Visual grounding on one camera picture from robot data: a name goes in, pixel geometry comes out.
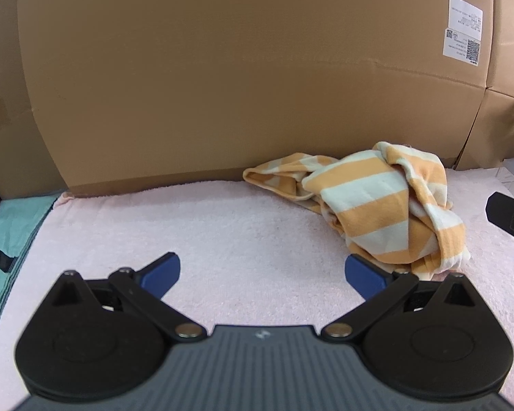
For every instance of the large cardboard box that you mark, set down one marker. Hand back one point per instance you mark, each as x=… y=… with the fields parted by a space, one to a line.
x=138 y=93

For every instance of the left cardboard box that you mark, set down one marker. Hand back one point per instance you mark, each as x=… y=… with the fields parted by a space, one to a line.
x=26 y=165

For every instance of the orange white striped shirt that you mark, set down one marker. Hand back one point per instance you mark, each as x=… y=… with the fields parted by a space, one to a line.
x=390 y=204

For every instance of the teal garment with black strap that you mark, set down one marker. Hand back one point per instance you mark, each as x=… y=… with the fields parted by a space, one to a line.
x=20 y=220

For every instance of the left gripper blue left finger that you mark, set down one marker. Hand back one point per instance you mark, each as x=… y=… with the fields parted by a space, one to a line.
x=144 y=288

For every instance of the pink fleece towel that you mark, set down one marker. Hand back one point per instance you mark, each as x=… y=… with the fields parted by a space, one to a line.
x=258 y=269

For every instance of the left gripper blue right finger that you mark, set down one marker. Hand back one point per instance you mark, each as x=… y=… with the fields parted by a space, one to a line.
x=379 y=288

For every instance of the white shipping label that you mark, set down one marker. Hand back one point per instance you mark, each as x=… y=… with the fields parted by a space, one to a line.
x=463 y=36

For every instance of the right cardboard box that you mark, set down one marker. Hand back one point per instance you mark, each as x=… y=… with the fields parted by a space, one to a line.
x=491 y=139

